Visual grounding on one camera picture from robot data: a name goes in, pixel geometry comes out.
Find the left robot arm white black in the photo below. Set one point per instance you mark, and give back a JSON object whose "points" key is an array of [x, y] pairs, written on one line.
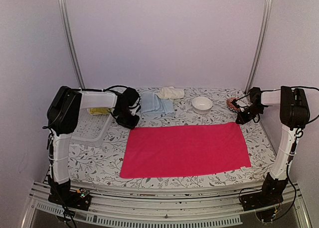
{"points": [[63, 115]]}

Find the light blue towel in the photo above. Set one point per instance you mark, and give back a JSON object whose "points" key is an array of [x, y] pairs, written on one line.
{"points": [[152, 104]]}

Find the aluminium frame post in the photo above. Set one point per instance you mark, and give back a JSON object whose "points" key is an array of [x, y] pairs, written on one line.
{"points": [[70, 42], [260, 42]]}

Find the right aluminium frame post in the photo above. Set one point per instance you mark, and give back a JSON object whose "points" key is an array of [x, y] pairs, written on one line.
{"points": [[260, 42]]}

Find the red white patterned ball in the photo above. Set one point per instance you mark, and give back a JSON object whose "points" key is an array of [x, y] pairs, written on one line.
{"points": [[228, 101]]}

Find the cream rolled towel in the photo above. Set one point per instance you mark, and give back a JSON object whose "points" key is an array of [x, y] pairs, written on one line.
{"points": [[170, 93]]}

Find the white ceramic bowl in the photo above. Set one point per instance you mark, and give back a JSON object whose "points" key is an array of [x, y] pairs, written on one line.
{"points": [[201, 105]]}

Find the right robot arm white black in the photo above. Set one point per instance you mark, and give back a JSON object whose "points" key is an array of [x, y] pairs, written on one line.
{"points": [[294, 116]]}

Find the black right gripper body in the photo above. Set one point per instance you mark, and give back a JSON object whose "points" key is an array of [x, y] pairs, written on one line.
{"points": [[253, 111]]}

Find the aluminium front rail base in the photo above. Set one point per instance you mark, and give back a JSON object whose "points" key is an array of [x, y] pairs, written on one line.
{"points": [[214, 207]]}

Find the pink towel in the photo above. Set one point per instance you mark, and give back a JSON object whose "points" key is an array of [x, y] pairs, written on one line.
{"points": [[184, 151]]}

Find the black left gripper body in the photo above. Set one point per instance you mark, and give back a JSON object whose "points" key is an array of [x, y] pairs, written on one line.
{"points": [[125, 119]]}

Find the white plastic basket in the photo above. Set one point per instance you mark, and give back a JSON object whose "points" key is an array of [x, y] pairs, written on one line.
{"points": [[91, 129]]}

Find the green crocodile pattern towel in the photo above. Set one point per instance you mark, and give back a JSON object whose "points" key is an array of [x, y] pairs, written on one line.
{"points": [[99, 111]]}

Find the left aluminium frame post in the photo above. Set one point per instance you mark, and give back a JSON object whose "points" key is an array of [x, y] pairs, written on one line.
{"points": [[70, 42]]}

